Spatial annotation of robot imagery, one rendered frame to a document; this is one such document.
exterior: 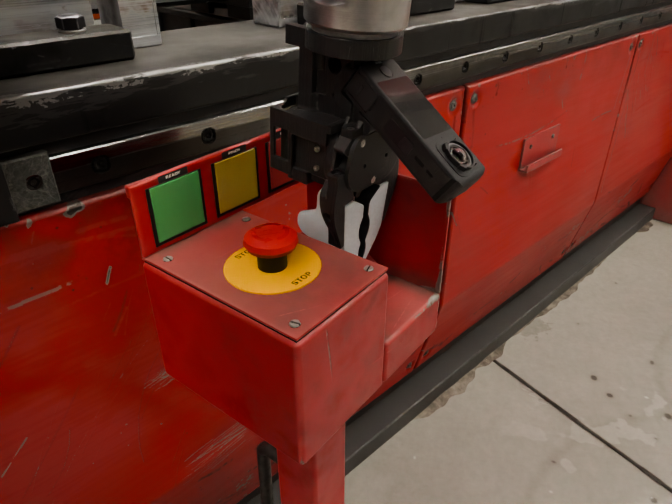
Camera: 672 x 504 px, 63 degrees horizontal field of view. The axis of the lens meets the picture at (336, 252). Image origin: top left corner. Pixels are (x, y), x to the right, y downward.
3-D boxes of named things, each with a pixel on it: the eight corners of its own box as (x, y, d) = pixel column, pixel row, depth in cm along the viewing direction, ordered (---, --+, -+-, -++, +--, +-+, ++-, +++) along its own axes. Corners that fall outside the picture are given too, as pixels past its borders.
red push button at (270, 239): (274, 295, 38) (271, 251, 37) (234, 275, 41) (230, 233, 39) (310, 270, 41) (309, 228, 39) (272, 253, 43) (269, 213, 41)
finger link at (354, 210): (309, 254, 53) (312, 167, 48) (358, 280, 50) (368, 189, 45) (287, 268, 51) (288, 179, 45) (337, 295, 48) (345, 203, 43)
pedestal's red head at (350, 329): (302, 469, 39) (292, 257, 30) (164, 374, 48) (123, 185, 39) (437, 330, 53) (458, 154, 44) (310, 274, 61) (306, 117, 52)
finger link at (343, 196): (348, 227, 48) (356, 134, 43) (364, 234, 47) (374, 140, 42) (314, 248, 45) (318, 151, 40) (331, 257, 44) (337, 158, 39)
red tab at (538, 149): (526, 173, 114) (532, 141, 111) (517, 170, 116) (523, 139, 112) (561, 155, 123) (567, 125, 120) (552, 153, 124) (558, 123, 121)
